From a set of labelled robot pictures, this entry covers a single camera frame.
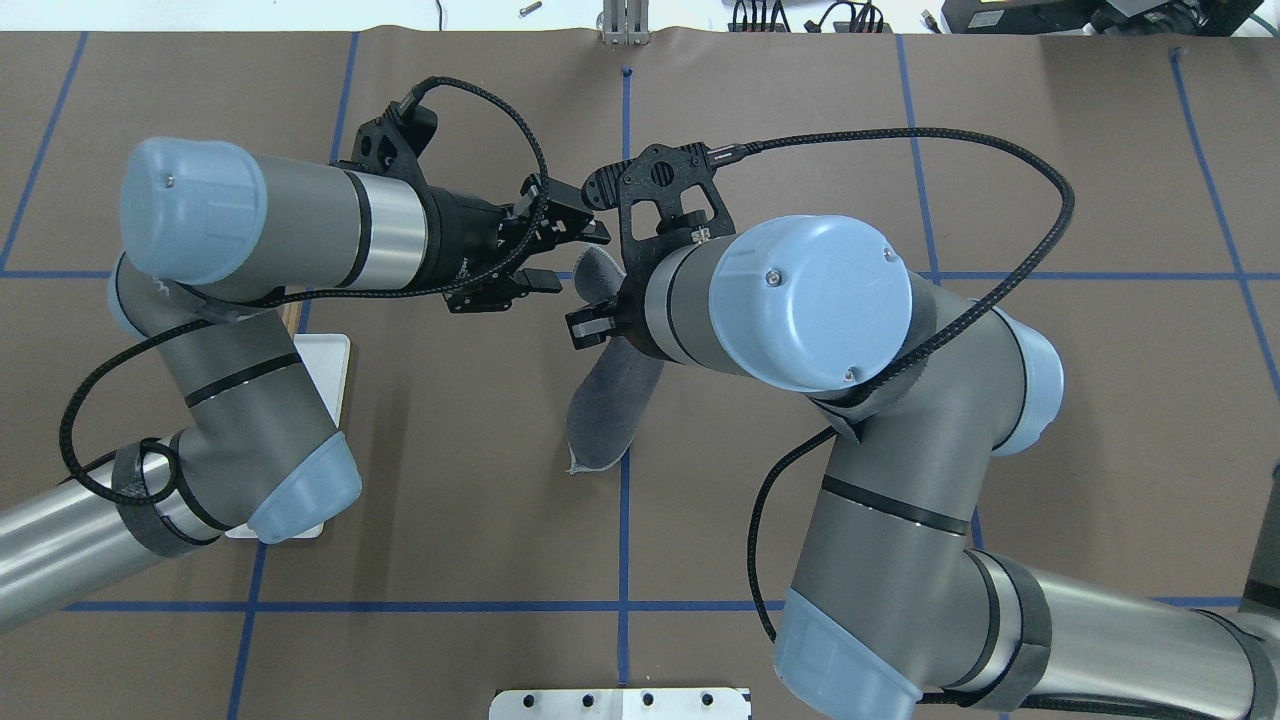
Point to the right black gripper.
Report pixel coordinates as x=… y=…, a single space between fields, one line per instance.
x=590 y=325

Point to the wooden towel rack white base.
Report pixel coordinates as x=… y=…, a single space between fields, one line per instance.
x=326 y=357

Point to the white central pedestal column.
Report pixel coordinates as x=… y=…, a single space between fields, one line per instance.
x=623 y=703

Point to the aluminium frame post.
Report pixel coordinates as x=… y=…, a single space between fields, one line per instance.
x=625 y=23

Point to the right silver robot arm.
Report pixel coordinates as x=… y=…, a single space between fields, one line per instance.
x=889 y=606

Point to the grey blue towel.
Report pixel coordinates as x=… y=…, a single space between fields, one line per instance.
x=607 y=407

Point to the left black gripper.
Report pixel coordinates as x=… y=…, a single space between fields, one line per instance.
x=462 y=240

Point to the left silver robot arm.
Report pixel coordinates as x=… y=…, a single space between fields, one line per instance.
x=213 y=237

